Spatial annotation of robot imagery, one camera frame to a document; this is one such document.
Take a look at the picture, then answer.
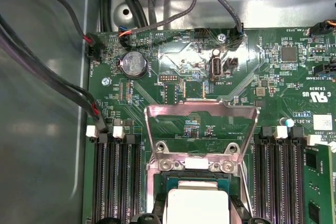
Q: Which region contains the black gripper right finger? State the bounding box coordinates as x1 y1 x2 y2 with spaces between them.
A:
228 195 267 224

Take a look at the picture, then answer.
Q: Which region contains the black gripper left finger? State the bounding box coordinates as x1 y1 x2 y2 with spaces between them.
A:
130 194 169 224

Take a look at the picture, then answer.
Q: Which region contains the wire locking lever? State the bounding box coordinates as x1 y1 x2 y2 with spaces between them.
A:
237 155 255 218

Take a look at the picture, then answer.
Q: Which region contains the silver CPU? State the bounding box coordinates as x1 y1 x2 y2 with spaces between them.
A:
162 177 234 224

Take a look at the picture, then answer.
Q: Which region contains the metal socket cover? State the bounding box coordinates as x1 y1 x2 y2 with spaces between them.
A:
143 98 261 171

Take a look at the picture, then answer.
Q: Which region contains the CPU socket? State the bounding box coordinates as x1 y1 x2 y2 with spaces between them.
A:
144 140 247 224

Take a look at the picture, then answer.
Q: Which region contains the green RAM stick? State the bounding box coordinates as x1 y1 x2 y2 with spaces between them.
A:
304 142 336 224

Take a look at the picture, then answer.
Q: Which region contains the green motherboard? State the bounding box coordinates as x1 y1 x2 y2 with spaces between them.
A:
86 27 336 224

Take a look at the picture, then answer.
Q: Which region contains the white board label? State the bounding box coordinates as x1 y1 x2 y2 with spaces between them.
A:
313 114 333 131

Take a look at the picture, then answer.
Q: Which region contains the black PC case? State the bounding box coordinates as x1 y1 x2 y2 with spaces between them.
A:
0 0 336 224

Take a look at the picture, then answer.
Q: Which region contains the silver internal USB port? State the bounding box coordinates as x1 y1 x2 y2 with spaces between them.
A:
209 55 224 81

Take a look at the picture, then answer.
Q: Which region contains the silver coin battery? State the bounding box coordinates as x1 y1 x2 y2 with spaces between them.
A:
121 50 148 78

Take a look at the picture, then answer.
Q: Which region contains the black square chip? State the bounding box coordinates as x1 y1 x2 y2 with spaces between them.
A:
280 46 298 62

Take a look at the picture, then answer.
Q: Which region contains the black fan connector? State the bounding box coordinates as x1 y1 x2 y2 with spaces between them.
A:
85 32 102 61

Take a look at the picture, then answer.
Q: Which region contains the thick black cable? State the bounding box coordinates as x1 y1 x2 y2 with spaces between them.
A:
0 31 106 134
0 14 108 133

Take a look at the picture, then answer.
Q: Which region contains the thin black cable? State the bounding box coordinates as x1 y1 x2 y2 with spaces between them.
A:
0 0 92 44

